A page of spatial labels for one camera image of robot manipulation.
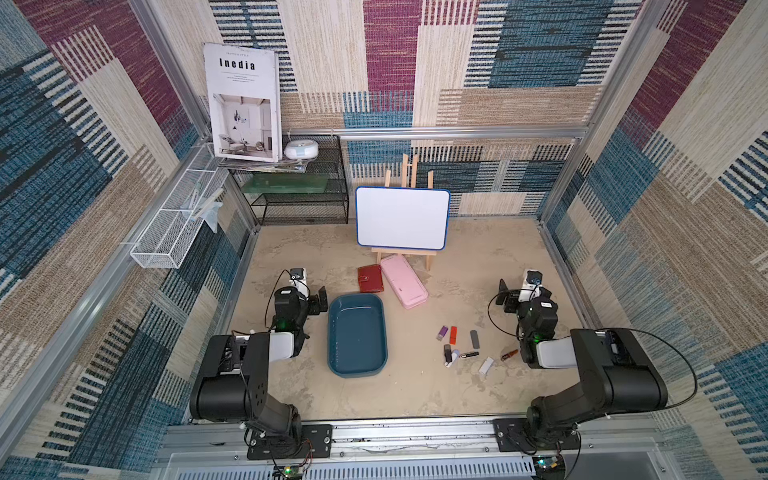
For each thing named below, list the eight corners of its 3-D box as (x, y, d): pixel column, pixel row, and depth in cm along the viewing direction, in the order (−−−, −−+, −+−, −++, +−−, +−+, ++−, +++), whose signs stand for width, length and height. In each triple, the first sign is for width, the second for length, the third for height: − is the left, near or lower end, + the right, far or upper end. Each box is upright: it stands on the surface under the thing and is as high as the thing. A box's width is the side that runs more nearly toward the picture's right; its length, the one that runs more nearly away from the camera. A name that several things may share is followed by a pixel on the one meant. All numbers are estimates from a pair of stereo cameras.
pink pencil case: (406, 312, 97) (406, 308, 95) (379, 264, 110) (379, 259, 107) (429, 302, 99) (430, 297, 97) (400, 256, 112) (400, 251, 110)
